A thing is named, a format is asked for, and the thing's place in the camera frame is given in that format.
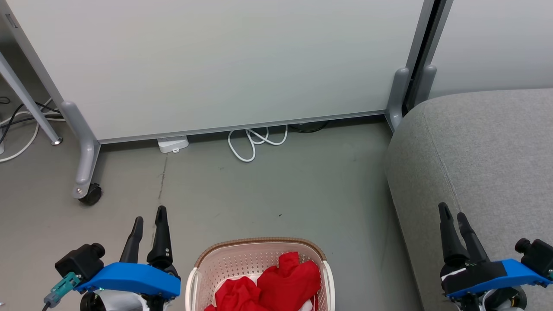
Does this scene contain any white power adapter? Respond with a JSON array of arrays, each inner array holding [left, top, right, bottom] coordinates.
[[157, 136, 189, 154]]

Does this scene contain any pink plastic laundry basket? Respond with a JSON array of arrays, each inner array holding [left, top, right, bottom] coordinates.
[[185, 237, 336, 311]]

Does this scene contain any long white floor cable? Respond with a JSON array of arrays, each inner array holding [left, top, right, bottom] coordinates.
[[0, 98, 65, 163]]

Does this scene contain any narrow white partition panel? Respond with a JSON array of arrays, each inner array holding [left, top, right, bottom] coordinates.
[[404, 0, 553, 115]]

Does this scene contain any blue-covered right gripper body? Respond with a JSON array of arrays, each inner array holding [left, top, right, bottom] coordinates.
[[440, 258, 553, 311]]

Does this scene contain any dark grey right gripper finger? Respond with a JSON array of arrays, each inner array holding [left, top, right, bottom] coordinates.
[[457, 212, 491, 264], [438, 202, 470, 267]]

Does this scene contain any looped white cable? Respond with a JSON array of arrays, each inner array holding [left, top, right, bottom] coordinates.
[[228, 125, 289, 163]]

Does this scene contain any black caster wheel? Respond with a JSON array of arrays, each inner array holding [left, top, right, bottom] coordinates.
[[79, 183, 103, 206]]

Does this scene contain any blue-covered left gripper body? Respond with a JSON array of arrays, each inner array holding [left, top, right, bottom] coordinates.
[[74, 262, 181, 311]]

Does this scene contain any grey partition leg with caster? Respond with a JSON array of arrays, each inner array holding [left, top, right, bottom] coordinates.
[[60, 101, 103, 206]]

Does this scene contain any black cable under partition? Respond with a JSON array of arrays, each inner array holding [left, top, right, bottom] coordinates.
[[287, 121, 329, 133]]

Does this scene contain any thin black floor cable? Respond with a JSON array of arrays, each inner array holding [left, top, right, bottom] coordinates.
[[0, 97, 61, 145]]

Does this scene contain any teal left camera connector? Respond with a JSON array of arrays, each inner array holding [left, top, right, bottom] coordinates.
[[43, 272, 83, 308]]

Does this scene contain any red garment with white stripes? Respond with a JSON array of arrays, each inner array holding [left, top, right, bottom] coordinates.
[[205, 276, 273, 311]]

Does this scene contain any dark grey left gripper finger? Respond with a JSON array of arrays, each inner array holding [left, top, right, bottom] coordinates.
[[147, 206, 174, 267], [120, 217, 144, 264]]

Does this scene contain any large white partition panel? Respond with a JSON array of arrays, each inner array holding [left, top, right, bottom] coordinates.
[[0, 0, 435, 145]]

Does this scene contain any grey slanted table leg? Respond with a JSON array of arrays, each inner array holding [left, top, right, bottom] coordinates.
[[0, 52, 63, 146]]

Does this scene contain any grey fabric sofa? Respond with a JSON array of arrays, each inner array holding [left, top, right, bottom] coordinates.
[[385, 89, 553, 311]]

